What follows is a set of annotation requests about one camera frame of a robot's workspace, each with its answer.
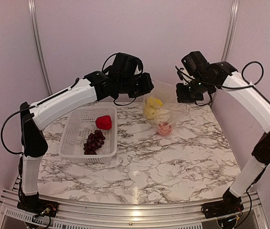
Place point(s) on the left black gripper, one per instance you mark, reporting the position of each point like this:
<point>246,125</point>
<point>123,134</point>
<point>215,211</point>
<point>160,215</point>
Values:
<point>147,86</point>

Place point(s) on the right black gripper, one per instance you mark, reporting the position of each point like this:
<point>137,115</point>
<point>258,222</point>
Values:
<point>182,97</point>

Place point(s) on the yellow toy banana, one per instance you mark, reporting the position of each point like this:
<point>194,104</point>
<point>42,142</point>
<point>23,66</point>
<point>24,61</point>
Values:
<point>150,108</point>

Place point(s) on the clear zip top bag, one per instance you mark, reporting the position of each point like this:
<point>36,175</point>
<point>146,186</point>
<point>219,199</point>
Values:
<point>167,94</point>

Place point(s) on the white toy cauliflower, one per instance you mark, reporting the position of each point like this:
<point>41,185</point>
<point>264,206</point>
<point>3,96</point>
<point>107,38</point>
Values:
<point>161,116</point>

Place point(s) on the red toy bell pepper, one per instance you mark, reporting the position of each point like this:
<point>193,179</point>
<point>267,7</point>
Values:
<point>104,122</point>

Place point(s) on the orange toy pumpkin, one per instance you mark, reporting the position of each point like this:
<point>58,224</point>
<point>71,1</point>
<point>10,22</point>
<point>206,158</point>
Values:
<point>164,129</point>

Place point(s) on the purple toy grape bunch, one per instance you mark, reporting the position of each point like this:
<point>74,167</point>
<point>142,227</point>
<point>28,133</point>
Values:
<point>94,142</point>

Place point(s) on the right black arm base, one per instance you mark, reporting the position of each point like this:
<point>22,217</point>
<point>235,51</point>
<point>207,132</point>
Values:
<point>228,205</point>

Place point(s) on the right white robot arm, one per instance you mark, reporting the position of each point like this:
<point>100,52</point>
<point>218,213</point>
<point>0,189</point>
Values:
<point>242,110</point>

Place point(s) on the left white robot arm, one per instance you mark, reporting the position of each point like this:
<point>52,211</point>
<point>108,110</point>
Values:
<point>92,88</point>

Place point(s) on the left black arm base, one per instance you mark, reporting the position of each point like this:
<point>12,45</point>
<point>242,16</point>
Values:
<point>36,205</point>

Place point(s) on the white plastic basket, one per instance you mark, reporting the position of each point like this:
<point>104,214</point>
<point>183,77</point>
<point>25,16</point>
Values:
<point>83,142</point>

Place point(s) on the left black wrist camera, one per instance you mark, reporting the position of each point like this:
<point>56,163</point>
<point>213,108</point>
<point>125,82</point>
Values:
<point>127,65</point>

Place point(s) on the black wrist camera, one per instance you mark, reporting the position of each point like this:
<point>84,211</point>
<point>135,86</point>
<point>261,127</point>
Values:
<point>195,63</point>
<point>127,65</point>

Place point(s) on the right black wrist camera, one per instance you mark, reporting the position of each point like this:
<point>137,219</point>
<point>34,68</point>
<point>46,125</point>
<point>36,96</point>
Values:
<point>195,63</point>

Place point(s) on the right aluminium frame post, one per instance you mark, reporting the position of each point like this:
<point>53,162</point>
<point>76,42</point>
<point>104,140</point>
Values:
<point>232,23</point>

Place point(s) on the aluminium frame post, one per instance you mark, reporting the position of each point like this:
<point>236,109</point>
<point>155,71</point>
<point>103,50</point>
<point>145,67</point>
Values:
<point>38,46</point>
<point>232,23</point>

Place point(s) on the front aluminium frame rail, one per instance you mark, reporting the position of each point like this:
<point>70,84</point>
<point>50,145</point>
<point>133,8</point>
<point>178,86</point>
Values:
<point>73,214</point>

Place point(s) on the left aluminium frame post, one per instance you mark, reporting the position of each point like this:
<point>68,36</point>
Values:
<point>38,46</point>

